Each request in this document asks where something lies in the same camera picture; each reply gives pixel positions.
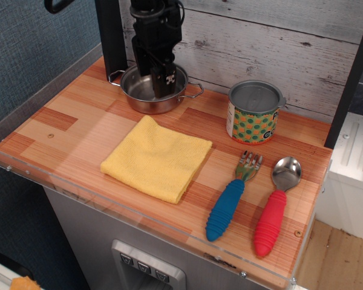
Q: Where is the clear acrylic table guard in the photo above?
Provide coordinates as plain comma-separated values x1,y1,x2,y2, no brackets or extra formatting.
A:
0,47,332,289

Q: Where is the small stainless steel pot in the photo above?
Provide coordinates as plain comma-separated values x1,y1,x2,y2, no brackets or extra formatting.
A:
108,65,204,114

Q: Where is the grey toy fridge cabinet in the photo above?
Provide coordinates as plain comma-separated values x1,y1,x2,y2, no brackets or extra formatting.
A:
45,188,264,289

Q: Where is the red handled spoon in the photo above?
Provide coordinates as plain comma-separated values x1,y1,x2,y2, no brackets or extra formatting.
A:
253,156,301,257

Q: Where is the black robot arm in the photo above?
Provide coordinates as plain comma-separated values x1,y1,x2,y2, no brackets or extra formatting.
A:
129,1,185,98

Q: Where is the black left upright post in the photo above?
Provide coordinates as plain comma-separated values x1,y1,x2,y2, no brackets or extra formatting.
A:
95,0,128,79

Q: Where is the yellow folded towel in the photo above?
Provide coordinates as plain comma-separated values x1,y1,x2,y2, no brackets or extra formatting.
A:
100,115,212,204

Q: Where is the black upright post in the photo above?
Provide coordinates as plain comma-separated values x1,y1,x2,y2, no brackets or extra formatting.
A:
95,0,128,79
324,35,363,149

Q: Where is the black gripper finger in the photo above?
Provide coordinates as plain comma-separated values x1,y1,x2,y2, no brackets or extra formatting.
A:
132,37,157,76
150,63,177,98

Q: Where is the black right upright post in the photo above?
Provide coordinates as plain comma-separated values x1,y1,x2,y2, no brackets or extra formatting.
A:
324,35,363,149

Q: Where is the blue handled fork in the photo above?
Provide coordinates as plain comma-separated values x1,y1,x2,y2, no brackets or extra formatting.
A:
205,151,263,242

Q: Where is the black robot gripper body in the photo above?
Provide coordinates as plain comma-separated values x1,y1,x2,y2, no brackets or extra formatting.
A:
130,5,183,65

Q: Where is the silver dispenser button panel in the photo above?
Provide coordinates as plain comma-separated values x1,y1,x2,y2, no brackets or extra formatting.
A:
111,239,186,289

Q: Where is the toy food can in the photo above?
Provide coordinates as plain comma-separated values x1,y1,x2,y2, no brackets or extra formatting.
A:
226,80,286,145

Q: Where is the orange plush object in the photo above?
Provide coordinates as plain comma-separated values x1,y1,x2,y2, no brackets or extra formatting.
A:
10,276,41,290

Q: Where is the white toy sink unit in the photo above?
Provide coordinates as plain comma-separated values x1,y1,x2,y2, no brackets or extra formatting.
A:
315,112,363,239

